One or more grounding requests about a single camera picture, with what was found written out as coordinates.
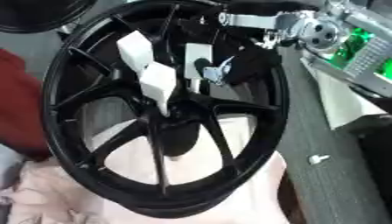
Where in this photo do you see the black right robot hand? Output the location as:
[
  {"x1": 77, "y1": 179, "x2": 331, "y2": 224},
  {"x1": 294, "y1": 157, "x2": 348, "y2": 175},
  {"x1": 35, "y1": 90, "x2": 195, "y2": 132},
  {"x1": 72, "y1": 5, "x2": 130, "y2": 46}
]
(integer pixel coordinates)
[{"x1": 192, "y1": 5, "x2": 310, "y2": 87}]

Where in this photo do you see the red fabric object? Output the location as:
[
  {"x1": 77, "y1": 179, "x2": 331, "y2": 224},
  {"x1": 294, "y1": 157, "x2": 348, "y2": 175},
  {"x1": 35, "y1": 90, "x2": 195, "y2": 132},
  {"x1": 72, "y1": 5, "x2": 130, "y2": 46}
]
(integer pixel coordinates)
[{"x1": 0, "y1": 48, "x2": 54, "y2": 162}]

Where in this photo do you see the small white pin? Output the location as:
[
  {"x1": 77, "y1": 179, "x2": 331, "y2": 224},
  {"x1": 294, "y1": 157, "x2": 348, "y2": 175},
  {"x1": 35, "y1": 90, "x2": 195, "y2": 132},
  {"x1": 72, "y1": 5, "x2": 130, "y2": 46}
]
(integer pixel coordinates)
[{"x1": 306, "y1": 154, "x2": 333, "y2": 165}]

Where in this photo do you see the black round tire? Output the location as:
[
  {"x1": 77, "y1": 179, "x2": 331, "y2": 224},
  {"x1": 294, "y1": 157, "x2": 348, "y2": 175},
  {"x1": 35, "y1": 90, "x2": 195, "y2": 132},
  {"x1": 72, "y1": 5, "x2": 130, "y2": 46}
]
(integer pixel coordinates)
[{"x1": 0, "y1": 0, "x2": 98, "y2": 34}]

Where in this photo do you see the black spoked wheel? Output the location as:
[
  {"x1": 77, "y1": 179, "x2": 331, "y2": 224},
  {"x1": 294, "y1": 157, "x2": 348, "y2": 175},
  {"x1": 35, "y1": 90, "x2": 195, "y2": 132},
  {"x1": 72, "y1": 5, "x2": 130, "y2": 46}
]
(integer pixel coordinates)
[{"x1": 41, "y1": 0, "x2": 291, "y2": 219}]

